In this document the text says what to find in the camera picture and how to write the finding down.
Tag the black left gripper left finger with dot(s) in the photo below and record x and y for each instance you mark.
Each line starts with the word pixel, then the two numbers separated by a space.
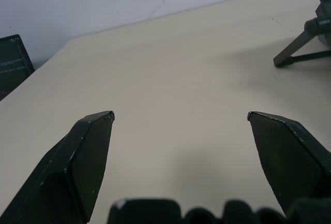
pixel 75 162

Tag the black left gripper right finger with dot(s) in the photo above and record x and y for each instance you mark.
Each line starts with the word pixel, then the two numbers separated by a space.
pixel 289 156

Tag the dark monitor screen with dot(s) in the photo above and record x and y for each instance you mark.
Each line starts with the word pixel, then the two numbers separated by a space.
pixel 13 65

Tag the black tripod stand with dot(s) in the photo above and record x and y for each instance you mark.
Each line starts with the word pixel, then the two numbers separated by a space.
pixel 309 24

